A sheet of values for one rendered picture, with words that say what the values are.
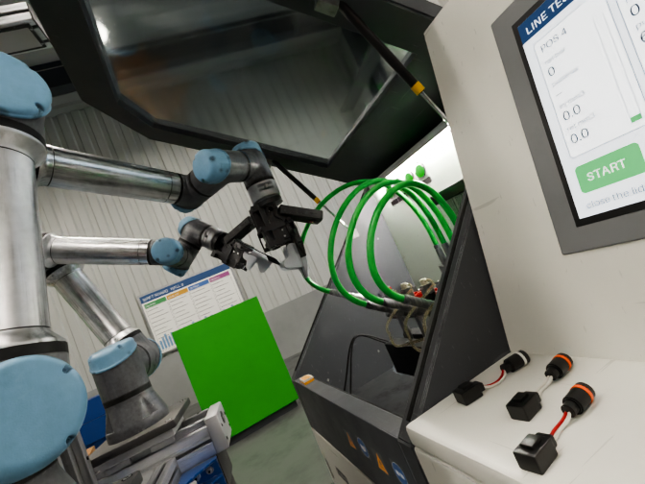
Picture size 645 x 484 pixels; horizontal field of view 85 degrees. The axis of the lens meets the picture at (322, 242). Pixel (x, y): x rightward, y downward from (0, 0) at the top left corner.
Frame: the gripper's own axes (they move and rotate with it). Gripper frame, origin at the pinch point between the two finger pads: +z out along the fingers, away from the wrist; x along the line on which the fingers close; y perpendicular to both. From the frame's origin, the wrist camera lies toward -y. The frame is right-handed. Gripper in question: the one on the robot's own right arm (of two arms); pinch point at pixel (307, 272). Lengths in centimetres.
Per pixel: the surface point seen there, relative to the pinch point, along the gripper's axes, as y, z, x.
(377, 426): 8.3, 28.3, 26.4
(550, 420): 0, 25, 53
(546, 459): 6, 24, 57
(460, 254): -13.3, 8.3, 36.5
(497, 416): 2, 25, 48
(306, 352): 1.3, 22.7, -29.2
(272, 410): -8, 112, -322
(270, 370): -23, 74, -322
